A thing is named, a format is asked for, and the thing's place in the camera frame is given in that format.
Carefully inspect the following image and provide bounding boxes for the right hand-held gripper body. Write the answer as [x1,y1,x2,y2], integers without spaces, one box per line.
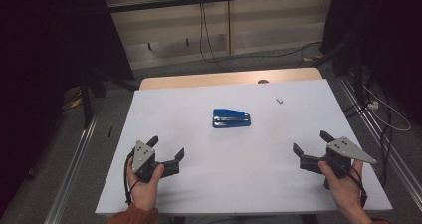
[322,136,377,179]

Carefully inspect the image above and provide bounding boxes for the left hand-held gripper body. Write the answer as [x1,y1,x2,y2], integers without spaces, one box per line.
[131,139,165,184]

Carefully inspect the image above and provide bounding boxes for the blue stapler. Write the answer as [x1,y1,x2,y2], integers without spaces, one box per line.
[212,108,252,129]

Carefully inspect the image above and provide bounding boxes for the person's left hand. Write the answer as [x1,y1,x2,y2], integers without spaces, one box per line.
[126,155,165,212]

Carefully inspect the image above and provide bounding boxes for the person's right hand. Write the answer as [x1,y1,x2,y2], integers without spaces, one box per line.
[317,159,368,215]

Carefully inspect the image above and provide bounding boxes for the white table cover board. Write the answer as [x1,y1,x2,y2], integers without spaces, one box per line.
[95,79,393,216]

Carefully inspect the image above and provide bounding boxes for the black metal stand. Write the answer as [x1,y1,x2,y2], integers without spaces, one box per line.
[79,68,137,130]
[312,34,366,103]

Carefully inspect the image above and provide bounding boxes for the person's grey trousers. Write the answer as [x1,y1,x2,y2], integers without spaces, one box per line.
[183,214,303,224]

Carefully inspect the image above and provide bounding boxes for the narrow black curtain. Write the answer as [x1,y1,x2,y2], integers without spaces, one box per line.
[319,0,422,125]

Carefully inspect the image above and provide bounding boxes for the wide black curtain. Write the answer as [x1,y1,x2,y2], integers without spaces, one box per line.
[0,0,135,212]

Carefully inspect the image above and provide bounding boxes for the left hand-held gripper black cable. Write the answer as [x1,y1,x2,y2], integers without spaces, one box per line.
[123,150,140,206]

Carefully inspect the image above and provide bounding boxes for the hand-held gripper black cable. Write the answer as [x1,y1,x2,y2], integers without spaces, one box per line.
[334,157,368,209]
[123,150,140,206]

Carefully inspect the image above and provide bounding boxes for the right hand-held gripper black cable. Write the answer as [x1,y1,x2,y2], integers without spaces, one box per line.
[334,157,368,209]

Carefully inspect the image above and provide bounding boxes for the bundle of black floor cables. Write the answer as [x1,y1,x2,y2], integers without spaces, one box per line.
[342,94,394,188]

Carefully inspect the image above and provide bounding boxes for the silver metal floor rail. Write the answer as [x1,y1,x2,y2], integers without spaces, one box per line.
[43,115,99,224]
[336,76,422,202]

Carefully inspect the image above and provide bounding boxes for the white cable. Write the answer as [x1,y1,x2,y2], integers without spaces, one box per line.
[362,84,412,132]

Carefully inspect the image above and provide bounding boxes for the black cable along floor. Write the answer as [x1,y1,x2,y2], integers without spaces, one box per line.
[205,41,323,66]

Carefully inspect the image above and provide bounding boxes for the black hanging cable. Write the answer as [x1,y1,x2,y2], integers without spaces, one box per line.
[198,1,230,71]

